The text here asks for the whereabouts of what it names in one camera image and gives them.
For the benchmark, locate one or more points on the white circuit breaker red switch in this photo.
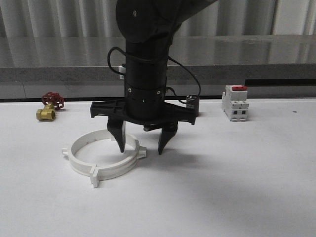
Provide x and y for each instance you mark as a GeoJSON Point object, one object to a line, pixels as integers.
{"type": "Point", "coordinates": [234, 102]}

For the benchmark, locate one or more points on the white half pipe clamp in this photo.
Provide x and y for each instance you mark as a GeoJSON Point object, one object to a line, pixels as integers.
{"type": "Point", "coordinates": [79, 166]}
{"type": "Point", "coordinates": [115, 170]}

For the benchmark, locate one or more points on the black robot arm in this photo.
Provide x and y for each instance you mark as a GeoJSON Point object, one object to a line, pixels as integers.
{"type": "Point", "coordinates": [148, 27]}

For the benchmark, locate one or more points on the black cylindrical capacitor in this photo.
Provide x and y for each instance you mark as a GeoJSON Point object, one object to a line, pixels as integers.
{"type": "Point", "coordinates": [192, 102]}

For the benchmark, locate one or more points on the grey stone counter ledge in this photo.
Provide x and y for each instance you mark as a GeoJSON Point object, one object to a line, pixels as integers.
{"type": "Point", "coordinates": [76, 67]}

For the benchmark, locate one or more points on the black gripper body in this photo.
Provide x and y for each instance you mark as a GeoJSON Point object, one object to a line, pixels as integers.
{"type": "Point", "coordinates": [142, 107]}

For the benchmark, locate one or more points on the brass valve red handwheel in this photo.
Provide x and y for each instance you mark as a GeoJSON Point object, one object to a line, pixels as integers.
{"type": "Point", "coordinates": [52, 101]}

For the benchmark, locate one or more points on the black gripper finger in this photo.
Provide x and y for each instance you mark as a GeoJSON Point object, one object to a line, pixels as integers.
{"type": "Point", "coordinates": [168, 131]}
{"type": "Point", "coordinates": [117, 128]}

